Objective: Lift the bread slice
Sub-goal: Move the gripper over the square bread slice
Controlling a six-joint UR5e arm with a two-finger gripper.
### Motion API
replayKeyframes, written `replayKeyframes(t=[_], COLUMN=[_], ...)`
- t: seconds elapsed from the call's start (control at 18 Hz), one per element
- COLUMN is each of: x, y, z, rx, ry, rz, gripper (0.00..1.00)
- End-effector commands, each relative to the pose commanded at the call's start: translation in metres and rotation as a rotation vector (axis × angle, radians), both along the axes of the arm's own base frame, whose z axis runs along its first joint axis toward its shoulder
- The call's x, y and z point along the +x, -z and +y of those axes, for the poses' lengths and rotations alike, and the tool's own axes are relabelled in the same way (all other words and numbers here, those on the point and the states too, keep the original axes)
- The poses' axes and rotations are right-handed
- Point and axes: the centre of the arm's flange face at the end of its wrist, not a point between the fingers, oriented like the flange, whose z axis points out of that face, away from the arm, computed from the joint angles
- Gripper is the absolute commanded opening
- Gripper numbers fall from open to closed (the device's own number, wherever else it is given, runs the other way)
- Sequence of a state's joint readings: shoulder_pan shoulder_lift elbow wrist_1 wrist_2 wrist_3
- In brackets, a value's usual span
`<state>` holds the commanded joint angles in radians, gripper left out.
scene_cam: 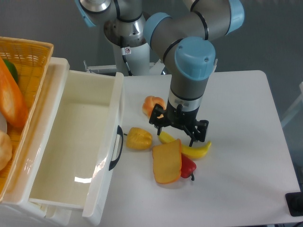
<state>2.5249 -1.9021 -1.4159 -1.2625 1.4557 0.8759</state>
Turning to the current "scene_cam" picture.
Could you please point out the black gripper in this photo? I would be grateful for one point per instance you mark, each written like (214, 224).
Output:
(180, 119)

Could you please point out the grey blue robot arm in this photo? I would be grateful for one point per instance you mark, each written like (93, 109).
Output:
(183, 45)

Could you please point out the toast bread slice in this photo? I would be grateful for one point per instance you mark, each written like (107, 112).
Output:
(167, 162)

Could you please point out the round bread roll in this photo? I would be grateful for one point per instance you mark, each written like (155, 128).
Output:
(149, 104)

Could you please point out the pale bread roll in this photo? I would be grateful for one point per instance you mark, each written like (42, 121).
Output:
(5, 149)

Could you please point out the yellow banana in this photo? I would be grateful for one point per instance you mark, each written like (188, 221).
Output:
(190, 152)

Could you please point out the yellow bell pepper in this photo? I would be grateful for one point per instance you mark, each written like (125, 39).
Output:
(138, 139)

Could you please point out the red bell pepper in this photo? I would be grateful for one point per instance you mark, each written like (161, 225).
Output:
(188, 167)

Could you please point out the white open drawer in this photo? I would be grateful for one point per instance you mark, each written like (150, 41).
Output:
(73, 173)

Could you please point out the black device at edge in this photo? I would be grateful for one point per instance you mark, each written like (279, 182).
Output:
(294, 202)

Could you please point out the orange wicker basket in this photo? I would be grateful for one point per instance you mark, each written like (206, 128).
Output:
(31, 59)

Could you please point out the orange baguette loaf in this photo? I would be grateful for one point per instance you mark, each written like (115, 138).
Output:
(12, 103)

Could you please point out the green pepper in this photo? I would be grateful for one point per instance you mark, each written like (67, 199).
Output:
(12, 69)

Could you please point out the white drawer cabinet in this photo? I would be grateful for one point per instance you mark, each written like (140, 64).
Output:
(30, 152)

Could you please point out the black drawer handle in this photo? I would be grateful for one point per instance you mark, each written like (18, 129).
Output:
(118, 148)

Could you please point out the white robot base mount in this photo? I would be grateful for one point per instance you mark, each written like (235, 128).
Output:
(130, 61)

